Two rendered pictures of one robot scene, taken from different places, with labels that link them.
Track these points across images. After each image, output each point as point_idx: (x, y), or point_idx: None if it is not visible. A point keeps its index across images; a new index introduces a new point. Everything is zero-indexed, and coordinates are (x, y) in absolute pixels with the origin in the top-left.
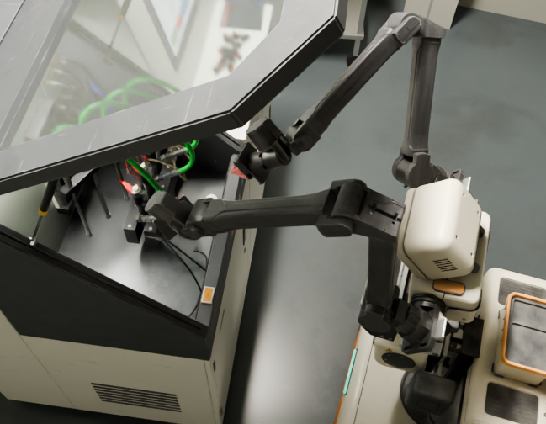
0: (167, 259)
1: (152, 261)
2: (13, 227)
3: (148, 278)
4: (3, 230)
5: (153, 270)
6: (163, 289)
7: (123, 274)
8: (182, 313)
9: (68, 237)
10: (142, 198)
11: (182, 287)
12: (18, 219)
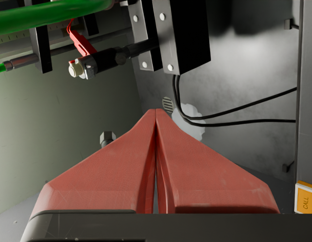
0: (244, 52)
1: (224, 57)
2: (32, 143)
3: (226, 86)
4: None
5: (229, 73)
6: (252, 106)
7: (196, 82)
8: (290, 147)
9: (129, 33)
10: (108, 62)
11: (279, 103)
12: (31, 129)
